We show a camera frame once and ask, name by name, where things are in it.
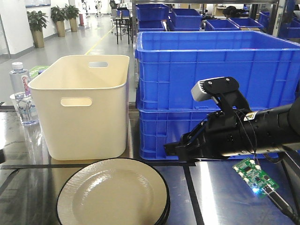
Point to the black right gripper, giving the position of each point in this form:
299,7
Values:
211,140

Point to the beige plate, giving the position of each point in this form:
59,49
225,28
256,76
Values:
164,217
116,191

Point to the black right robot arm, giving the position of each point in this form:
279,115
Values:
271,130

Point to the lower blue plastic crate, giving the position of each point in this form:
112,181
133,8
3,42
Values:
158,127

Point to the green circuit board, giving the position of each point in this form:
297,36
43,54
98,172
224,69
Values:
254,176

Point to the cream plastic basket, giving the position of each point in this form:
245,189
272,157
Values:
82,105

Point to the large blue plastic crate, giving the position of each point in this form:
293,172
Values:
267,68

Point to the small paper cup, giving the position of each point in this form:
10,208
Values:
14,102

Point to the potted plant gold pot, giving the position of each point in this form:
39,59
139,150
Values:
37,21
58,17
72,12

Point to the clear water bottle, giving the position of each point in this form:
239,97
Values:
20,79

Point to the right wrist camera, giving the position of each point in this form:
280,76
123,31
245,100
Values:
224,91

